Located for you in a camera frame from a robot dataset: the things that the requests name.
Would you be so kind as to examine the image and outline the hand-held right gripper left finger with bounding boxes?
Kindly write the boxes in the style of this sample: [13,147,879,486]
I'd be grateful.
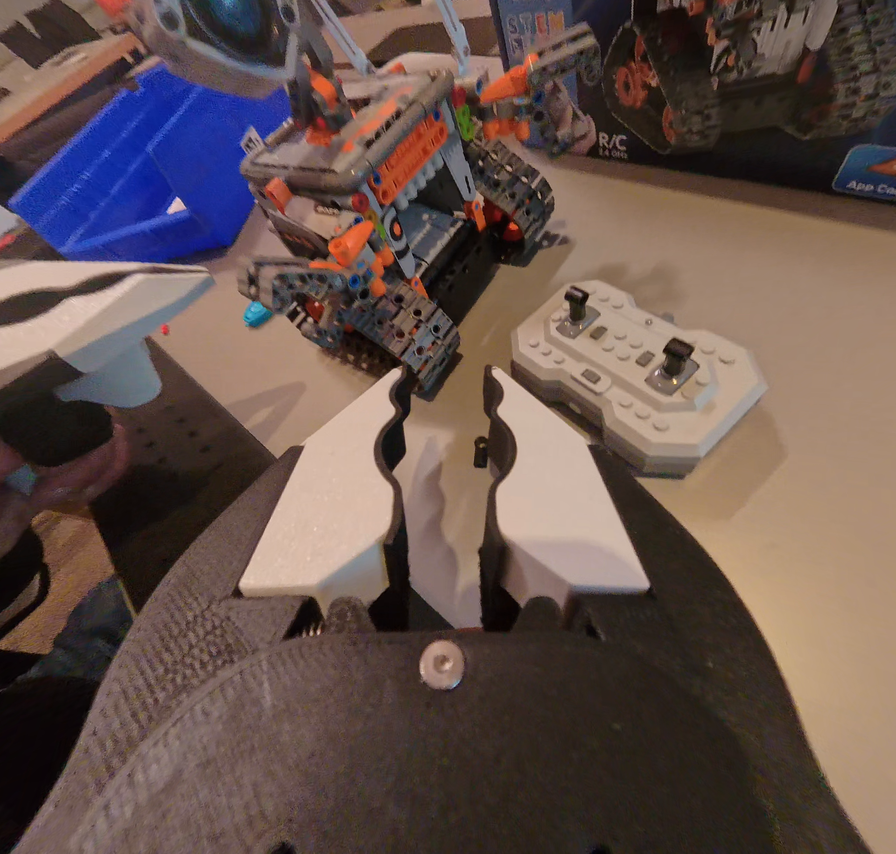
[237,367,412,632]

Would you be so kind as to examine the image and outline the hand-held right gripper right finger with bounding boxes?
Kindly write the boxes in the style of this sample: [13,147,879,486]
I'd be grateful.
[479,366,651,632]

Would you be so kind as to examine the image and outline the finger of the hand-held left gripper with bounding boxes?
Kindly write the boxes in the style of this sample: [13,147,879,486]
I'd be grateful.
[0,261,210,305]
[0,271,216,373]

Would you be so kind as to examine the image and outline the blue plastic bin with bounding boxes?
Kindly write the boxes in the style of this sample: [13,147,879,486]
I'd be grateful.
[8,66,294,263]

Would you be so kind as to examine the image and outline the white control hub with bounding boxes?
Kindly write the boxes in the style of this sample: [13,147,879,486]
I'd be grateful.
[509,280,768,477]

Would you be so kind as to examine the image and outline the tracked toy robot vehicle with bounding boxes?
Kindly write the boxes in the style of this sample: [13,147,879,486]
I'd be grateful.
[83,0,602,396]

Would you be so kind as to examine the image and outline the person's left hand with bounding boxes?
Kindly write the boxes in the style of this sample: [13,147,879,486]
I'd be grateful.
[0,428,130,555]

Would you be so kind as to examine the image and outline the black dimpled pad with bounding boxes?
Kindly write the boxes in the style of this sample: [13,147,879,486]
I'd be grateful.
[90,339,276,609]

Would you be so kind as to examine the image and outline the blue toy box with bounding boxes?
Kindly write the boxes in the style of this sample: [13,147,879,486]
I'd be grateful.
[479,0,896,204]

